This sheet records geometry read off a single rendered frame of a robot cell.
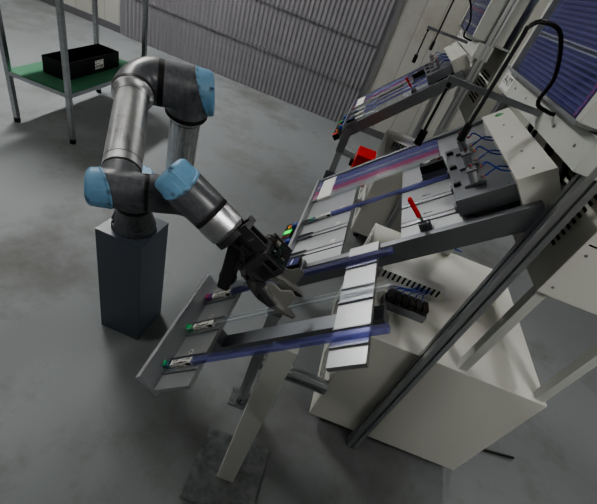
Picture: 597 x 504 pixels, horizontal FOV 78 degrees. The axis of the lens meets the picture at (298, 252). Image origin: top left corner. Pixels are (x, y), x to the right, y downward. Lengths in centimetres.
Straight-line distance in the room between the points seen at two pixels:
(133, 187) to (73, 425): 108
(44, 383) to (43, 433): 19
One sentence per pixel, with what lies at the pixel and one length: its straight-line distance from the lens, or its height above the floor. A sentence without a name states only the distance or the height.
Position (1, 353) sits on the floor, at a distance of 187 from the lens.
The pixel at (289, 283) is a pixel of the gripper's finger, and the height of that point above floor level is 96.
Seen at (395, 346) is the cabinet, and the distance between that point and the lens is 128.
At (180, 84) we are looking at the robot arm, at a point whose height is 115.
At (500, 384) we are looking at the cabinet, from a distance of 144.
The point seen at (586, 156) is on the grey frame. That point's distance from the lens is 93.
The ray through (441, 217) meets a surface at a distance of 107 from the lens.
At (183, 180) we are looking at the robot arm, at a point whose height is 114.
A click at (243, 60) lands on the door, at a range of 500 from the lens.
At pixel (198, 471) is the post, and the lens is 157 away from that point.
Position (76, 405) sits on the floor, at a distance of 169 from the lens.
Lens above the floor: 149
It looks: 38 degrees down
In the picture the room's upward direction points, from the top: 21 degrees clockwise
